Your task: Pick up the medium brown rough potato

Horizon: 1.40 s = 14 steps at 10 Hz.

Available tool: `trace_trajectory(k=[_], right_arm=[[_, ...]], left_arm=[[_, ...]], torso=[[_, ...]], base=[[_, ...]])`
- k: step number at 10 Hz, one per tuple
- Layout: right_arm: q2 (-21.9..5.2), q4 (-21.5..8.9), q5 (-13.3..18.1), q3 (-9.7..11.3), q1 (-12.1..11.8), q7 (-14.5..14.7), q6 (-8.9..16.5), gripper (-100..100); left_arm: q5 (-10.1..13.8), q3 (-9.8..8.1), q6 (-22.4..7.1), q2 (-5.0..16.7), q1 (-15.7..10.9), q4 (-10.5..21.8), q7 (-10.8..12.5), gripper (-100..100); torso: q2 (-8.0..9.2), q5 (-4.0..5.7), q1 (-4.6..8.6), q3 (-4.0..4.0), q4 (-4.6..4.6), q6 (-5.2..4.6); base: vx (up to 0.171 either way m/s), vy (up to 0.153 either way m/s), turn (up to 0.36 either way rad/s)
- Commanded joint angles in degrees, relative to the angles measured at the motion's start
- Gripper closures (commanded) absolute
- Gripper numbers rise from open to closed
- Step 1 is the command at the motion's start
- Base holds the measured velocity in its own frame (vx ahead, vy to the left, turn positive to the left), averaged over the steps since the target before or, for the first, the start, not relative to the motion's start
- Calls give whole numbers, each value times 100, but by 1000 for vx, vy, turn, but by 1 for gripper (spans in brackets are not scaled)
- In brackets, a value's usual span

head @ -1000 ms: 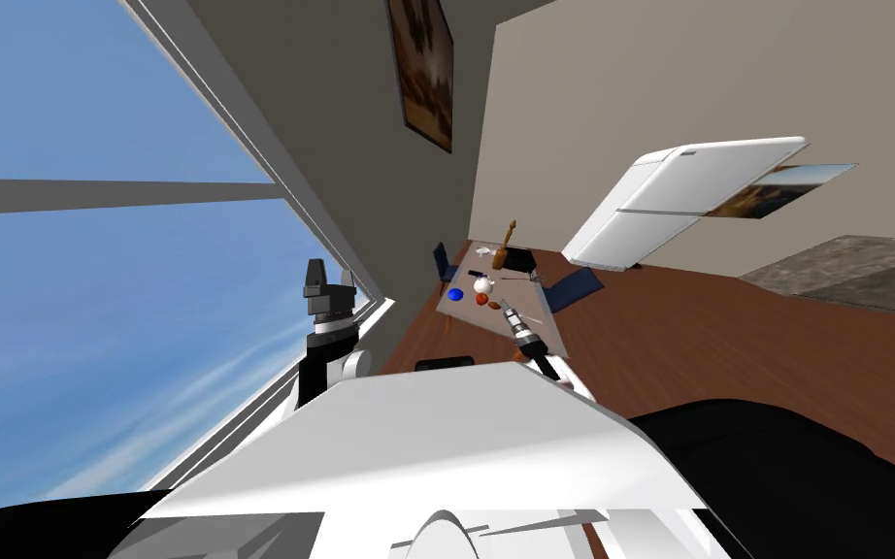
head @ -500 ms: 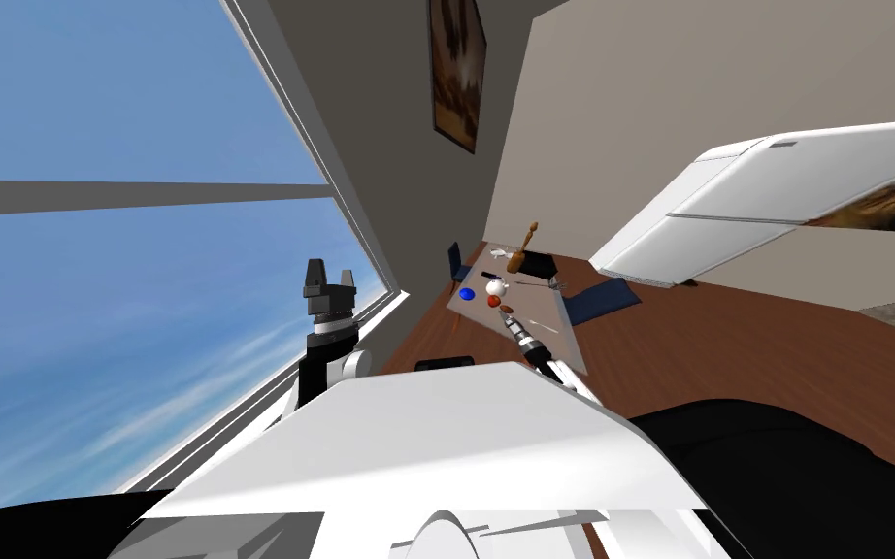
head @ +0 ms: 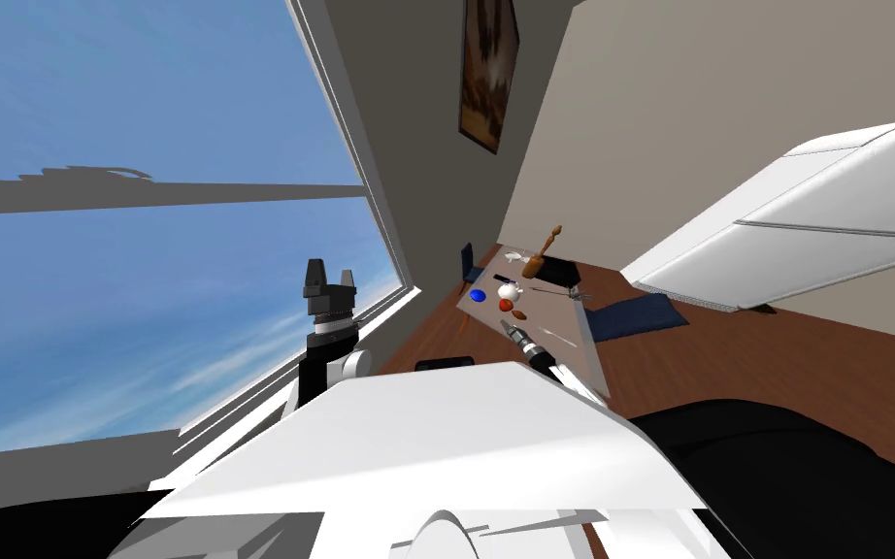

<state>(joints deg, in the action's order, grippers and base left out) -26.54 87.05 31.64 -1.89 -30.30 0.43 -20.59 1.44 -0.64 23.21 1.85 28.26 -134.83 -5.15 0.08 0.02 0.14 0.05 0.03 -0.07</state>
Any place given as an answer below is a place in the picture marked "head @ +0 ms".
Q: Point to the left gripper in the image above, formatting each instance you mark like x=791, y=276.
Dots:
x=330, y=299

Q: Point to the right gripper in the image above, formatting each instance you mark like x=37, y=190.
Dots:
x=514, y=331

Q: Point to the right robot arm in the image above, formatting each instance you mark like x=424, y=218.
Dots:
x=789, y=481

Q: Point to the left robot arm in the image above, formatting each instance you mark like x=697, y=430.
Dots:
x=322, y=365

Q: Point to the white mug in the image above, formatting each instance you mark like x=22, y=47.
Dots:
x=508, y=291

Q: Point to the tan wooden table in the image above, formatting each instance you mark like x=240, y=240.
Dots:
x=552, y=315

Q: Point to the white knife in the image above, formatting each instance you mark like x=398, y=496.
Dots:
x=556, y=337

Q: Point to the blue plate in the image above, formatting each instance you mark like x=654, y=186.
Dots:
x=478, y=296

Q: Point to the silver fork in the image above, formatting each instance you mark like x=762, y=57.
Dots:
x=564, y=293

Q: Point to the black tray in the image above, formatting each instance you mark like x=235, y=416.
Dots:
x=558, y=272

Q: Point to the brown wooden pepper mill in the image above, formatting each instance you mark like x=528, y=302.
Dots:
x=537, y=261

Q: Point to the dark blue chair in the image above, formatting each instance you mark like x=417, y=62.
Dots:
x=634, y=317
x=468, y=269

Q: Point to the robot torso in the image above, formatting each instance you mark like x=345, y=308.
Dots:
x=432, y=442

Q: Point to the large window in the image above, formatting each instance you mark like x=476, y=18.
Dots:
x=145, y=256

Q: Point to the white cabinet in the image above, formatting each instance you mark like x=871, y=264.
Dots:
x=828, y=225

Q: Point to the framed brown wall picture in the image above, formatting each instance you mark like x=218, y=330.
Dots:
x=488, y=70

